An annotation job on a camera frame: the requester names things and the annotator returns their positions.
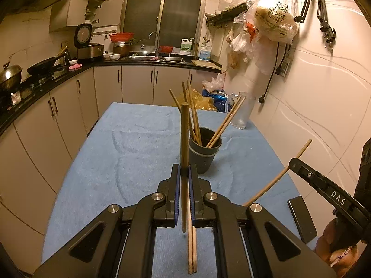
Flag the blue plastic bag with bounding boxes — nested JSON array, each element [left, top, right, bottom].
[[202, 89, 228, 107]]

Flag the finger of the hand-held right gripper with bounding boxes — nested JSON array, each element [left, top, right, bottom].
[[289, 158, 364, 223], [288, 196, 318, 244]]

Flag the kitchen window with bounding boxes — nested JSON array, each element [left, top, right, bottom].
[[120, 0, 209, 54]]

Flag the clear plastic pitcher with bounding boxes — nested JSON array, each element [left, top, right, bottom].
[[224, 92, 257, 130]]

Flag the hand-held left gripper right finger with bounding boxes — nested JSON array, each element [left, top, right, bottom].
[[188, 164, 338, 278]]

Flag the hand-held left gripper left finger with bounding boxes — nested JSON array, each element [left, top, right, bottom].
[[32, 164, 182, 278]]

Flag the hanging brown net bag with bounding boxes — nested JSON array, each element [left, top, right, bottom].
[[227, 51, 241, 70]]

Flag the beige wall cabinet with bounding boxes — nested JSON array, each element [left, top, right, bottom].
[[49, 0, 96, 32]]

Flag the gas stove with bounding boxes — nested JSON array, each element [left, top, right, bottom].
[[26, 69, 67, 85]]

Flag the beige base cabinets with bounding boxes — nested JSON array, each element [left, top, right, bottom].
[[0, 65, 215, 275]]

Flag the white hanging plastic bags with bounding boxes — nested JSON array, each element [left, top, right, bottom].
[[229, 14, 257, 53]]

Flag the clear plastic bag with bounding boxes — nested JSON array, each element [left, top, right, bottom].
[[202, 72, 227, 92]]

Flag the black power cable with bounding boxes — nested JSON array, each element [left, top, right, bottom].
[[258, 43, 280, 104]]

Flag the dark wall shelf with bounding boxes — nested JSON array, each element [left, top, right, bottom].
[[205, 2, 248, 25]]

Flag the large hanging plastic bag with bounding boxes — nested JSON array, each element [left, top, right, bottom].
[[252, 0, 299, 44]]

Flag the metal pot with lid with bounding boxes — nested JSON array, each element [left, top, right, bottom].
[[0, 62, 23, 92]]

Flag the dark grey utensil holder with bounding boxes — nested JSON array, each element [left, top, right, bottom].
[[188, 127, 223, 175]]

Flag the yellow plastic bag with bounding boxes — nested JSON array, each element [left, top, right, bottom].
[[178, 88, 218, 112]]

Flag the blue label bottle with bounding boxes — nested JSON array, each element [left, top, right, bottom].
[[199, 42, 212, 61]]

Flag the red plastic basin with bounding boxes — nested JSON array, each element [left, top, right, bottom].
[[109, 32, 134, 43]]

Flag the brown cooking pot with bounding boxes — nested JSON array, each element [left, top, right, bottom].
[[113, 42, 132, 57]]

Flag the black wok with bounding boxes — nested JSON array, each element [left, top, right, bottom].
[[27, 46, 68, 76]]

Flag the wooden cutting board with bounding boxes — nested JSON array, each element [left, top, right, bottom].
[[191, 59, 222, 71]]

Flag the metal sink faucet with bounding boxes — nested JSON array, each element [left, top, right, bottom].
[[149, 32, 160, 58]]

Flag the black kitchen countertop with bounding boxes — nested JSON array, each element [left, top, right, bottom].
[[0, 56, 222, 135]]

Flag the glass pot lid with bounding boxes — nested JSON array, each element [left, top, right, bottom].
[[130, 44, 155, 56]]

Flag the person's right hand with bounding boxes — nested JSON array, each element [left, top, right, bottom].
[[316, 218, 360, 270]]

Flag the blue towel table cover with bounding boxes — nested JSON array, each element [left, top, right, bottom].
[[42, 102, 316, 278]]

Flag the rice cooker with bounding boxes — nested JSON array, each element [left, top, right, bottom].
[[74, 23, 104, 62]]

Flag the wall power socket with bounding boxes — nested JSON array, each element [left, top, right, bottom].
[[280, 59, 292, 77]]

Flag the white detergent bottle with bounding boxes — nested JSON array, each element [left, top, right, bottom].
[[180, 38, 195, 55]]

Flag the metal sink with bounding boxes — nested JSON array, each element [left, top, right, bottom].
[[122, 55, 186, 63]]

